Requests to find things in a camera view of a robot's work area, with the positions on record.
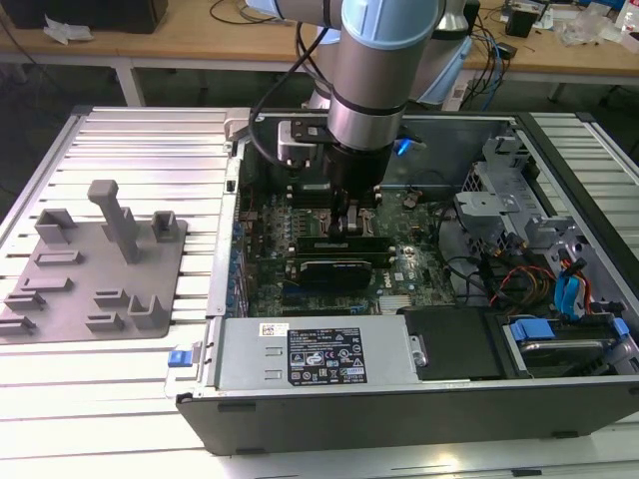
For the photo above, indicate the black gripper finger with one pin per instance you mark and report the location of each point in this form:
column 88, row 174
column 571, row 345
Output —
column 337, row 219
column 353, row 199

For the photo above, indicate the green RAM stick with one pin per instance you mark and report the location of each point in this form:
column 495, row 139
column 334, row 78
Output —
column 369, row 244

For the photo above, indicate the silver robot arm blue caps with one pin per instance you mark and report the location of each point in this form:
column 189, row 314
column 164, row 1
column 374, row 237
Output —
column 369, row 75

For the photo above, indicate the black RAM slot bank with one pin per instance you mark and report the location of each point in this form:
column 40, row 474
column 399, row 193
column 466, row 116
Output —
column 394, row 252
column 309, row 197

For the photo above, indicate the CPU socket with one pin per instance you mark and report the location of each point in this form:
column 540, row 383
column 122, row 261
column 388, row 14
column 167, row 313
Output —
column 373, row 227

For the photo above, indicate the black graphics card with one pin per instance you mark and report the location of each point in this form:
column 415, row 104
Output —
column 334, row 274

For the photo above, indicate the round coin battery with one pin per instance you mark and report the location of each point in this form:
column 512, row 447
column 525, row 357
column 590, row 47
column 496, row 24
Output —
column 409, row 202

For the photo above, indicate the green motherboard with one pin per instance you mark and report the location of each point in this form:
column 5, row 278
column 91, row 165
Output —
column 424, row 259

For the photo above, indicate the silver finned heatsink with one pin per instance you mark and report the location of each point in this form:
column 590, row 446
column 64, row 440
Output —
column 395, row 303

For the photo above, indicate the grey metal drive cage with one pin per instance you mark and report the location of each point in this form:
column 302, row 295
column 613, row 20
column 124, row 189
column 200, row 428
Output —
column 486, row 202

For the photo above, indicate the grey power supply unit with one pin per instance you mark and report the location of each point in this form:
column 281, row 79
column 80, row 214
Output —
column 239, row 354

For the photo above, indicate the black plastic shroud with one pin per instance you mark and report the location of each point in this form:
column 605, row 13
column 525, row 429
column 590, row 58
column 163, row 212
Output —
column 454, row 344

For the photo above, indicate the grey parts rack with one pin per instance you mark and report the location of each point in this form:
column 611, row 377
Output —
column 160, row 269

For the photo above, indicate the black power adapter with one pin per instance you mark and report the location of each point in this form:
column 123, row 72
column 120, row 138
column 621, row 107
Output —
column 506, row 51

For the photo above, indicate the blue case latch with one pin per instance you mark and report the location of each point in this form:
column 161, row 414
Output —
column 179, row 359

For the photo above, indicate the black open PC case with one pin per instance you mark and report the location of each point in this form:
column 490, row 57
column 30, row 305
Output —
column 399, row 424

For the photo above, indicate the small black box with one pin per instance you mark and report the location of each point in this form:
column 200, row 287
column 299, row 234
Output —
column 521, row 22

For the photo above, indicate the hard disk in blue carrier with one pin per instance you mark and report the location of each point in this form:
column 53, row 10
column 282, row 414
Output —
column 559, row 354

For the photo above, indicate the clear plastic bags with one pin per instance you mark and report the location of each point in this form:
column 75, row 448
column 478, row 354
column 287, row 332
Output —
column 589, row 30

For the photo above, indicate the large black box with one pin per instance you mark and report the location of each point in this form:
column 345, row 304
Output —
column 90, row 15

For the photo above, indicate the crumpled white paper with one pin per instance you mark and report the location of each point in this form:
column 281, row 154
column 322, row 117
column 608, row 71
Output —
column 67, row 31

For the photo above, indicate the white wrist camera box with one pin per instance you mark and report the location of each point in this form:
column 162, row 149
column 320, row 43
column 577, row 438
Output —
column 289, row 144

